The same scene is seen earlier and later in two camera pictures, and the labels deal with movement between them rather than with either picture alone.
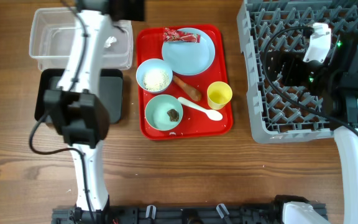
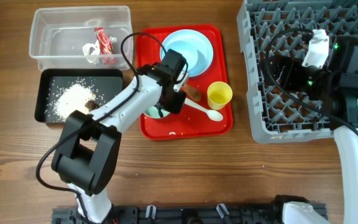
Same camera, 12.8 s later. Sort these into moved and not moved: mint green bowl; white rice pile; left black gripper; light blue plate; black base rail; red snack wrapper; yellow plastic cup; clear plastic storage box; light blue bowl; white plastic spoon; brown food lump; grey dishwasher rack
Moved: brown food lump; mint green bowl; left black gripper; red snack wrapper; light blue bowl; white rice pile
Not moved: white plastic spoon; black base rail; light blue plate; grey dishwasher rack; clear plastic storage box; yellow plastic cup
